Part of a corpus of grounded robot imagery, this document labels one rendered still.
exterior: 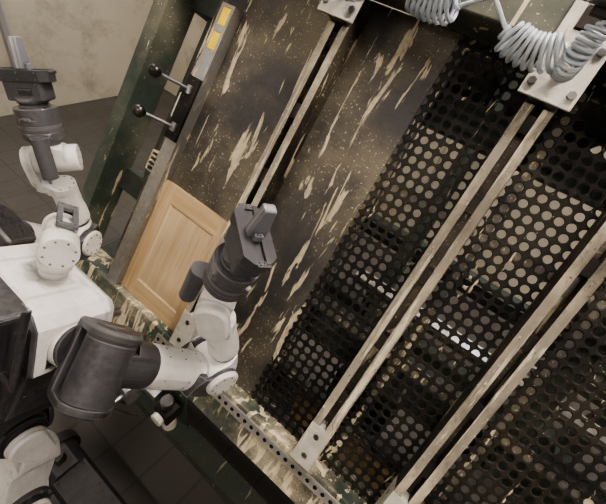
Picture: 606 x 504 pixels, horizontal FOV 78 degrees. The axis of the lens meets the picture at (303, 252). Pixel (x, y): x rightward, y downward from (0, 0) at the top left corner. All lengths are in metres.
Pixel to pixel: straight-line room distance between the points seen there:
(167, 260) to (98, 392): 0.63
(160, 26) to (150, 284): 0.82
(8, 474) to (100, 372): 0.60
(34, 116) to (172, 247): 0.50
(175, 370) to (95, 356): 0.17
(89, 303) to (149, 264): 0.54
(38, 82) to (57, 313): 0.51
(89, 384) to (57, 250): 0.24
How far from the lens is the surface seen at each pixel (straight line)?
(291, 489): 1.20
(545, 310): 0.89
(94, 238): 1.23
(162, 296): 1.32
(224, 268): 0.63
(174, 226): 1.27
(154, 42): 1.42
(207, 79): 1.26
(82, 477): 1.91
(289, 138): 1.00
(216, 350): 0.86
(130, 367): 0.76
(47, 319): 0.80
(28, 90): 1.07
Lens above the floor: 1.97
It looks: 42 degrees down
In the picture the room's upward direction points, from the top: 16 degrees clockwise
